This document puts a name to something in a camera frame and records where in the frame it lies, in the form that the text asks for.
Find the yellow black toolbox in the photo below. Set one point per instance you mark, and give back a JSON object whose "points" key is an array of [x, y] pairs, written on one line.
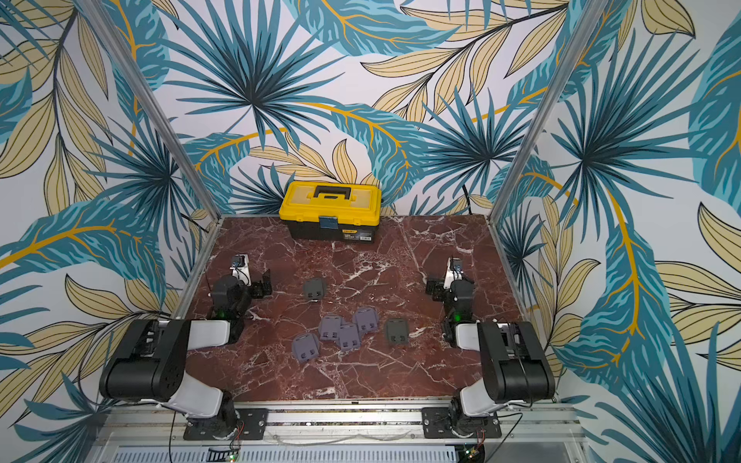
{"points": [[332, 211]]}

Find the aluminium front rail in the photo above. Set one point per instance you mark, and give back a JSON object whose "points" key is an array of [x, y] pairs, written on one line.
{"points": [[346, 421]]}

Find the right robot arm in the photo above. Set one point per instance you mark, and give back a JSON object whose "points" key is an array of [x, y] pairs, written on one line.
{"points": [[515, 370]]}

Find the white perforated vent panel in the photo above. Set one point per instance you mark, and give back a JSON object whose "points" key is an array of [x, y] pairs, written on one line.
{"points": [[267, 454]]}

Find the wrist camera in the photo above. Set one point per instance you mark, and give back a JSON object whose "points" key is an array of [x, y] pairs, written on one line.
{"points": [[239, 264], [453, 272]]}

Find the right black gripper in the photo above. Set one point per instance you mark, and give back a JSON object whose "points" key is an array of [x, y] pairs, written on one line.
{"points": [[438, 287]]}

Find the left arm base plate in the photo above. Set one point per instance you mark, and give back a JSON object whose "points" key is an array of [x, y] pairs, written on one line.
{"points": [[243, 424]]}

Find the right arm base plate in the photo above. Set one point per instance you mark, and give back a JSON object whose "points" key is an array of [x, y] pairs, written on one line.
{"points": [[443, 423]]}

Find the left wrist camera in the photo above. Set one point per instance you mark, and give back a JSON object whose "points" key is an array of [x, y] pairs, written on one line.
{"points": [[239, 264]]}

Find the right aluminium frame post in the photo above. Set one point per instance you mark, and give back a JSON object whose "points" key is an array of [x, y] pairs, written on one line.
{"points": [[577, 42]]}

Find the dark grey stand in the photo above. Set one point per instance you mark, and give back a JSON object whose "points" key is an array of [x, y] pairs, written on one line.
{"points": [[397, 331], [315, 289]]}

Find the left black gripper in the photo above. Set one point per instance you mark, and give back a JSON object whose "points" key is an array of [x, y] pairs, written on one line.
{"points": [[259, 292]]}

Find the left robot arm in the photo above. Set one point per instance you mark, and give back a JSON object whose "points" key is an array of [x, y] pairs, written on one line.
{"points": [[149, 364]]}

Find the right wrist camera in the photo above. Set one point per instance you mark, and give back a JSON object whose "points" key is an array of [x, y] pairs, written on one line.
{"points": [[453, 272]]}

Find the lavender stand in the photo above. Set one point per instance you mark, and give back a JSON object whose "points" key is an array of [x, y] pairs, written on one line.
{"points": [[330, 327], [349, 337], [366, 320], [305, 348]]}

